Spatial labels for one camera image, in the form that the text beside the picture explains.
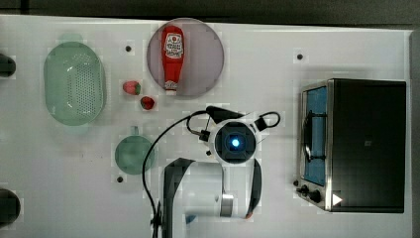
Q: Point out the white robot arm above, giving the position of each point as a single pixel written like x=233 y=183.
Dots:
x=229 y=186

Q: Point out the green mug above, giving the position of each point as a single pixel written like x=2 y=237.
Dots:
x=131 y=153

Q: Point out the grey round plate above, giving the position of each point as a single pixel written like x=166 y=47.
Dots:
x=203 y=57

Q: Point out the red strawberry toy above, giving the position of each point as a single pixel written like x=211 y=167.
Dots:
x=147 y=102

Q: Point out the pink strawberry toy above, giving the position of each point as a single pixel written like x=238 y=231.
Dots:
x=132 y=87

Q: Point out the red ketchup bottle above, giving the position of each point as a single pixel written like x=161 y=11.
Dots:
x=172 y=57

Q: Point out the green plastic colander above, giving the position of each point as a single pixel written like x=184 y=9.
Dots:
x=74 y=84

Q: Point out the black toaster oven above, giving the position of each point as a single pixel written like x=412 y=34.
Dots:
x=352 y=145

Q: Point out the black cylinder top post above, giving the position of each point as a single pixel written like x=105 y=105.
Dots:
x=7 y=66

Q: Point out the black cylinder post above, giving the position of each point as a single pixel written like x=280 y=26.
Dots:
x=10 y=207
x=7 y=66

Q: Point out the black cylinder bottom post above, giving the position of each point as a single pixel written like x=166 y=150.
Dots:
x=10 y=207

